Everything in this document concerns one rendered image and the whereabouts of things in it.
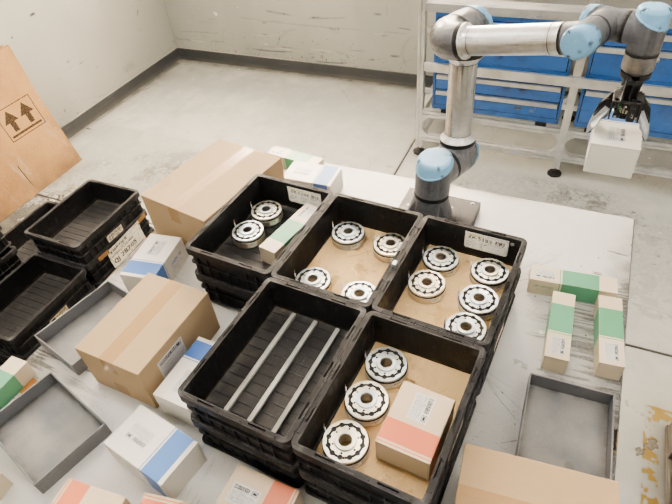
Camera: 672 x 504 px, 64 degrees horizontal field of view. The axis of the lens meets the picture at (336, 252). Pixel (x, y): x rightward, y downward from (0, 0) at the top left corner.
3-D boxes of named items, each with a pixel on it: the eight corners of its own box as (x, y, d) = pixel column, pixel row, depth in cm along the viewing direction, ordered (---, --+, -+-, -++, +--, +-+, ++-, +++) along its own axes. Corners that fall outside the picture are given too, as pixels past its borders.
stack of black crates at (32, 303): (67, 304, 256) (34, 252, 233) (116, 321, 245) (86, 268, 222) (-1, 371, 230) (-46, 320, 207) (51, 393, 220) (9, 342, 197)
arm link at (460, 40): (410, 26, 149) (594, 17, 117) (432, 16, 155) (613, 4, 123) (415, 69, 155) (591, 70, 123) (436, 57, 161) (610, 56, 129)
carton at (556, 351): (549, 304, 161) (553, 290, 157) (571, 308, 159) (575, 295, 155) (540, 368, 145) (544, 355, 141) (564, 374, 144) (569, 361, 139)
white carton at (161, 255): (160, 298, 176) (152, 279, 170) (128, 293, 179) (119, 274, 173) (188, 256, 190) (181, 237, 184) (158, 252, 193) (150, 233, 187)
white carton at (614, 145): (590, 134, 162) (597, 106, 156) (634, 140, 158) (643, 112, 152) (582, 171, 149) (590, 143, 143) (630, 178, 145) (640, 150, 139)
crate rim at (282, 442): (269, 281, 149) (268, 275, 147) (369, 314, 137) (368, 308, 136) (176, 399, 124) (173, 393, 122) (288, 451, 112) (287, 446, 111)
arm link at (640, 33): (641, -3, 128) (680, 3, 124) (628, 43, 136) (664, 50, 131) (629, 8, 124) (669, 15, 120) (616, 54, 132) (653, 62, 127)
